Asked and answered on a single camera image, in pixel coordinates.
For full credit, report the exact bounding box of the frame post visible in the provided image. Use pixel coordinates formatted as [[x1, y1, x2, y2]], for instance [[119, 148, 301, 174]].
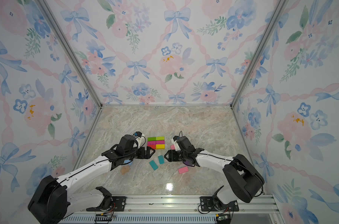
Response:
[[35, 0, 102, 108], [231, 0, 287, 110]]

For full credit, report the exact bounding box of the yellow block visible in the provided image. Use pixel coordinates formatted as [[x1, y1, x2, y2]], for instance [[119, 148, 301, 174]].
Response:
[[155, 144, 165, 149]]

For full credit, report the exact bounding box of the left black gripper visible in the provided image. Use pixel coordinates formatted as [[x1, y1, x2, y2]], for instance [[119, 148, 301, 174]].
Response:
[[125, 145, 155, 160]]

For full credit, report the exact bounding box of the right frame post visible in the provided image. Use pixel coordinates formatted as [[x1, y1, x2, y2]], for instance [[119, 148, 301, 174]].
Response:
[[231, 0, 287, 110]]

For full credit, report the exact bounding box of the green circuit board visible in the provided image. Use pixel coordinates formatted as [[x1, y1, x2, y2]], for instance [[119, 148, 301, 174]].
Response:
[[216, 214, 232, 224]]

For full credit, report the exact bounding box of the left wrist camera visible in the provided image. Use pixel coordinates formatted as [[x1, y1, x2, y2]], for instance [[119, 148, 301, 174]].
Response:
[[134, 132, 146, 144]]

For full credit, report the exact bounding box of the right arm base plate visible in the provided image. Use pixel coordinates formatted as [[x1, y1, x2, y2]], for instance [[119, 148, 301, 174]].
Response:
[[199, 196, 239, 212]]

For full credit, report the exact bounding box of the light blue block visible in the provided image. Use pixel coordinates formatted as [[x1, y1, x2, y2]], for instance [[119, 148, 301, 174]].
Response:
[[123, 160, 133, 166]]

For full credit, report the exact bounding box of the tan wooden block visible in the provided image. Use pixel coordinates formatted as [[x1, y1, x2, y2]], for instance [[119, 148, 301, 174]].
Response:
[[120, 165, 130, 175]]

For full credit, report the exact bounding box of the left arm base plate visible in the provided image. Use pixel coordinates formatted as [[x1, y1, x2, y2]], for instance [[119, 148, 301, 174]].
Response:
[[86, 196, 127, 212]]

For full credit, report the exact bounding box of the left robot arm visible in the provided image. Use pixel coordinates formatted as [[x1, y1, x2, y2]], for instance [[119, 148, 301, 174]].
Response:
[[27, 133, 155, 224]]

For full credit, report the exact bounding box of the lime green block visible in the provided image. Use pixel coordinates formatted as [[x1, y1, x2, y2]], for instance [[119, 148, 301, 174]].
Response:
[[156, 136, 165, 141]]

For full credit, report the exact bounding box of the teal rectangular block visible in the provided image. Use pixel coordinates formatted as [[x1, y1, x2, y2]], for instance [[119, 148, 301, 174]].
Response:
[[149, 160, 158, 170]]

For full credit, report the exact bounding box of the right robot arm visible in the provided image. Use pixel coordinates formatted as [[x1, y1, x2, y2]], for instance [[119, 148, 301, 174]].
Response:
[[164, 136, 265, 211]]

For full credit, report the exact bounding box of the left frame post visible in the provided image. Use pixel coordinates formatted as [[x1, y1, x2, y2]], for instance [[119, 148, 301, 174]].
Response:
[[35, 0, 102, 108]]

